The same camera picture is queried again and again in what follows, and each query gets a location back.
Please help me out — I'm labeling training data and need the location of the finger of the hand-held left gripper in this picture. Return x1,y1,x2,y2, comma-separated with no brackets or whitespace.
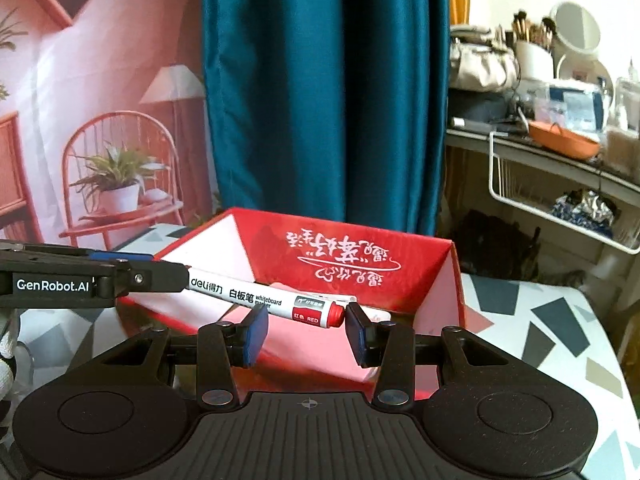
115,261,191,299
87,251,155,263

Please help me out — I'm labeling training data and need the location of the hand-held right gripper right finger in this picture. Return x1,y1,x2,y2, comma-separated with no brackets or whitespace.
344,302,524,409

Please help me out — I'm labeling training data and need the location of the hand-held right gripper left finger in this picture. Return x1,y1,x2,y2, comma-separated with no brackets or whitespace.
91,304,271,410

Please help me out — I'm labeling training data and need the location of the white whiteboard marker red cap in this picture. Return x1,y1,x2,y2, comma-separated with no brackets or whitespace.
184,267,349,330

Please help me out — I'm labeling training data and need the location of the pink box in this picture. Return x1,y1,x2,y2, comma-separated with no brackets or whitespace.
257,310,382,387

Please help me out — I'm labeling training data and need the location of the red strawberry print cardboard box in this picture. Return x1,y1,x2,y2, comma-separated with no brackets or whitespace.
120,206,469,402

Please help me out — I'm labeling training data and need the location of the person's left hand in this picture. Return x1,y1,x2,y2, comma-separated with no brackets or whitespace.
0,310,21,402

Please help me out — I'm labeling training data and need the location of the white pen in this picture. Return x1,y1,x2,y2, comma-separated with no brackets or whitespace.
306,292,392,322

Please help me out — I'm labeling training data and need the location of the black bag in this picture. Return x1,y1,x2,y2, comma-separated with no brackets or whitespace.
454,209,542,282

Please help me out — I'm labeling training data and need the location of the terrazzo patterned tablecloth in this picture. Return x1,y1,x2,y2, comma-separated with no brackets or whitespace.
0,222,633,480

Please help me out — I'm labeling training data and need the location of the teal curtain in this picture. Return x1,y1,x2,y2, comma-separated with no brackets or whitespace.
200,0,452,239

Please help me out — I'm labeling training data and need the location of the grey dressing desk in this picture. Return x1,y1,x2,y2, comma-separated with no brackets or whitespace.
444,127,640,313

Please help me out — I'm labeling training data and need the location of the blue patterned cloth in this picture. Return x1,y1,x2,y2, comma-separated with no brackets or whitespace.
552,190,616,239

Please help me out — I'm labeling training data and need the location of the orange bowl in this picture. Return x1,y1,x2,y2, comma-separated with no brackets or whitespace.
527,121,601,161

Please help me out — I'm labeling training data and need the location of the beige bag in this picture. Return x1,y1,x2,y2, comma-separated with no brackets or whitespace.
449,39,519,94

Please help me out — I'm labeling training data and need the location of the clear storage box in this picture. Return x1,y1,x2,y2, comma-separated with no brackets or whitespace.
531,79,609,132

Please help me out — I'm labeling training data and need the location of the white brush holder cup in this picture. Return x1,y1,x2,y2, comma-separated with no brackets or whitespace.
514,40,555,82

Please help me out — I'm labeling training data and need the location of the clear cotton swab jar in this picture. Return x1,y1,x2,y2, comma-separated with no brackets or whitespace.
604,76,640,172

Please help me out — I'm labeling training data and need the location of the bunch of makeup brushes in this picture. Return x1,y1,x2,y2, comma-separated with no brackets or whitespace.
509,9,557,47

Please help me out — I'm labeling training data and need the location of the round white mirror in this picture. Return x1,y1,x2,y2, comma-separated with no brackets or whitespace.
549,1,601,57

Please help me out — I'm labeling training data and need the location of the pink room wall poster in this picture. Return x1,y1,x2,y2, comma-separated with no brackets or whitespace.
0,0,222,257

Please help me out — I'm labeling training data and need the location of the white wire basket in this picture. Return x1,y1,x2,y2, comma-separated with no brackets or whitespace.
488,131,640,255

